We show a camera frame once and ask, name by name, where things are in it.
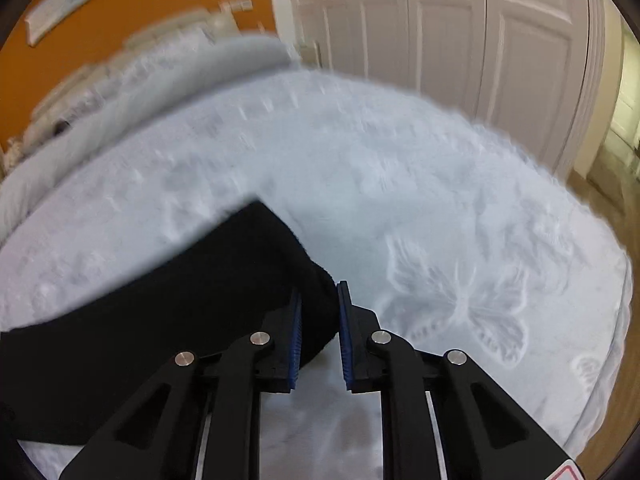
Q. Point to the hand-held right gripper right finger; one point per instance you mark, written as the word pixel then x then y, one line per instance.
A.
pixel 344 341

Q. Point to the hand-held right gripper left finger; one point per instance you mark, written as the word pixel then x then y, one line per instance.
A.
pixel 296 341

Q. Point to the black sock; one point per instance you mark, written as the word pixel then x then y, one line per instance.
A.
pixel 175 300

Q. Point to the white embossed bedspread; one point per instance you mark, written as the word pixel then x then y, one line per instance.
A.
pixel 400 185

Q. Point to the grey duvet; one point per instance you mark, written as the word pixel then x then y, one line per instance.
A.
pixel 200 75

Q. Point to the white panelled wardrobe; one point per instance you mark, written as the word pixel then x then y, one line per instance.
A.
pixel 450 35

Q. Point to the beige padded headboard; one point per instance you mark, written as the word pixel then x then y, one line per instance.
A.
pixel 150 35

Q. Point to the framed wall picture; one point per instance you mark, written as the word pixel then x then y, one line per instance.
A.
pixel 65 2

